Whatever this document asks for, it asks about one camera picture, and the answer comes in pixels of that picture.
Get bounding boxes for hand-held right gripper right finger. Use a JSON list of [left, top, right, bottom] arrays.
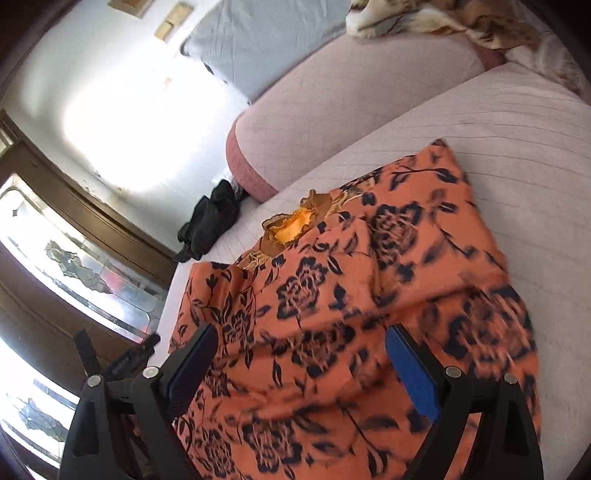
[[385, 324, 544, 480]]

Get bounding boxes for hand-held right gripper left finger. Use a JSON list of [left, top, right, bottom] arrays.
[[58, 322, 219, 480]]

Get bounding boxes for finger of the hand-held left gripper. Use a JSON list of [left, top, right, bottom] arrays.
[[105, 333, 161, 377], [74, 329, 103, 380]]

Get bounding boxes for orange floral garment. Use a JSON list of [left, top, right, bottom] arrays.
[[167, 138, 542, 480]]

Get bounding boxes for wooden glass-panel door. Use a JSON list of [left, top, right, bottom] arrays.
[[0, 108, 178, 480]]

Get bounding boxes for black cloth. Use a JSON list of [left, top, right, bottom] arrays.
[[177, 179, 242, 263]]

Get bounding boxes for pink quilted bed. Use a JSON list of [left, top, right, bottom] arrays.
[[156, 62, 591, 480]]

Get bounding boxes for pink quilted bolster cushion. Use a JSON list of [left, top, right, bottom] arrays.
[[225, 33, 506, 204]]

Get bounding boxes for grey-blue quilted pillow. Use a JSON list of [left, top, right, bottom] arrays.
[[180, 0, 354, 104]]

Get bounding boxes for brown white printed blanket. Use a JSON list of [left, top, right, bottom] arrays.
[[346, 0, 591, 95]]

